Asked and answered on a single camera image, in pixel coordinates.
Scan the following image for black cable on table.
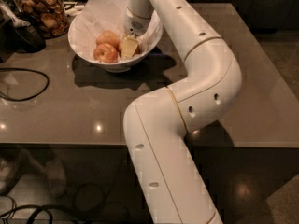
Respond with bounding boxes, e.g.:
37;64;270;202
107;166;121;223
0;67;50;103

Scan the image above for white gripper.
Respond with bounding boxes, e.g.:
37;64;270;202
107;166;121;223
121;9;151;59

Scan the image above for white ceramic bowl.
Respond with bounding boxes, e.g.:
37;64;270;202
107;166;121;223
67;0;164;74

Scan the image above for white paper liner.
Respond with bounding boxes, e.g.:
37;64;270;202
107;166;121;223
68;0;160;61

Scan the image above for glass jar of dried chips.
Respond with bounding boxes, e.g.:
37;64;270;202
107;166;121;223
14;0;69;38

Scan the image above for black appliance with white handle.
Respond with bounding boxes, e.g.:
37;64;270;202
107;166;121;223
0;0;46;63

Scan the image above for black cables on floor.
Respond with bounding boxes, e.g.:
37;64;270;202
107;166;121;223
0;184;132;224

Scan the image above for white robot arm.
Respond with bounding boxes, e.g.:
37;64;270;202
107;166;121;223
123;0;242;224

